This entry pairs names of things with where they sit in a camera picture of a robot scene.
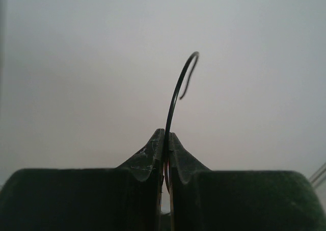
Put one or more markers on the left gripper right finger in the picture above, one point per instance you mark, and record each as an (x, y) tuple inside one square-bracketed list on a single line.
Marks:
[(203, 199)]

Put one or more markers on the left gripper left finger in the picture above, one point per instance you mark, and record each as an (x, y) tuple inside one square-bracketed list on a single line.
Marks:
[(123, 198)]

